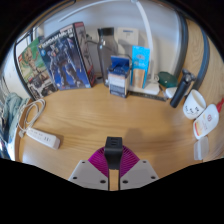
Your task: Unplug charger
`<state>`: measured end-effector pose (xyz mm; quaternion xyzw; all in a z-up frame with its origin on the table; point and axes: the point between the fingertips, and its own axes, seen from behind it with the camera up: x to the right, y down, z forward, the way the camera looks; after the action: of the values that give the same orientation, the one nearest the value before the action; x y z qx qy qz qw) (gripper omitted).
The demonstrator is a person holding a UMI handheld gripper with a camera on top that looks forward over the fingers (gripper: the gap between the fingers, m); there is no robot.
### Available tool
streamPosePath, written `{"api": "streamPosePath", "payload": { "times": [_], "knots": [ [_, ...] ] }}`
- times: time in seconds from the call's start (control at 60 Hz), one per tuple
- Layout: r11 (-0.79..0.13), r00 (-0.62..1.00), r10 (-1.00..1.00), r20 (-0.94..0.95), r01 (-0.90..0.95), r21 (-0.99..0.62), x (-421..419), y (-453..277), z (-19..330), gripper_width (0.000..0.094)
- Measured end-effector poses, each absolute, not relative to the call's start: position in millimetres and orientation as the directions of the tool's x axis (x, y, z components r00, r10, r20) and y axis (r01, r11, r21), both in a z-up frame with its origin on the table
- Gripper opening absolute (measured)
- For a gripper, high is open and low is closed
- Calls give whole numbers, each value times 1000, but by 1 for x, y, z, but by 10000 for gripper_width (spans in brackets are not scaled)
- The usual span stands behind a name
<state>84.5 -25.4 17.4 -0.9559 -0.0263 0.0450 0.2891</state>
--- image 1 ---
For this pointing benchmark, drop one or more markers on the white box with blue label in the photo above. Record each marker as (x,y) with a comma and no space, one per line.
(127,36)

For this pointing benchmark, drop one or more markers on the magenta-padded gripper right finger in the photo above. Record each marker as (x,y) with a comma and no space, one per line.
(140,173)

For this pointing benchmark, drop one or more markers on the black electric shaver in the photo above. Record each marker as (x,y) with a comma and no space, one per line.
(181,88)

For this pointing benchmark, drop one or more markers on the small blue and white carton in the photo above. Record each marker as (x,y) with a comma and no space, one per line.
(118,80)

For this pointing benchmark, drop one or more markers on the black charger block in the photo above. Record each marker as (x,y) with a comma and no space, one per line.
(113,151)

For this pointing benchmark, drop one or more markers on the small clear plastic container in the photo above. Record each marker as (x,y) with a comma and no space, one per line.
(201,149)

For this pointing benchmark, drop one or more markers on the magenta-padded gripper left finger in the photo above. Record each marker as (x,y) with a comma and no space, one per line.
(86,173)

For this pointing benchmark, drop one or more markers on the white power strip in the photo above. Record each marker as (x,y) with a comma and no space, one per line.
(43,137)

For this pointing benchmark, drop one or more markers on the pale blue blanket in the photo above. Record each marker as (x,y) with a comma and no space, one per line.
(11,106)

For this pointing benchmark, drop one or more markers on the blue robot model kit box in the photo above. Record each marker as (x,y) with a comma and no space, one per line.
(65,58)

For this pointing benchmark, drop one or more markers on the white desk lamp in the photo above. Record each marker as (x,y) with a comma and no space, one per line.
(148,40)

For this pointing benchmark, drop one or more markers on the grey metal desk frame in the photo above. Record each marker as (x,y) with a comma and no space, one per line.
(182,43)

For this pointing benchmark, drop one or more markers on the green toy figure box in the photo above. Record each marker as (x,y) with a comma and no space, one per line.
(31,68)

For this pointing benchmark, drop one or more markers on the dark green round tin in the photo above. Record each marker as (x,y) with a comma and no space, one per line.
(167,79)

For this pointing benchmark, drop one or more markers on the white mug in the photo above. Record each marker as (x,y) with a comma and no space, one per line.
(193,105)

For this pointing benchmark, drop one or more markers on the light blue packet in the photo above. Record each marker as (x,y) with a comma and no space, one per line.
(140,66)

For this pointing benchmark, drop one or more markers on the clear bottle with dark cap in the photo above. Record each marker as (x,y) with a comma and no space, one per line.
(106,50)

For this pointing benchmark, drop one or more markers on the white red-capped lotion bottle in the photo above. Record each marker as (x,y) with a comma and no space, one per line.
(206,121)

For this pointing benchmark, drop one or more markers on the black ruler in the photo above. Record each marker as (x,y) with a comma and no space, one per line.
(148,96)

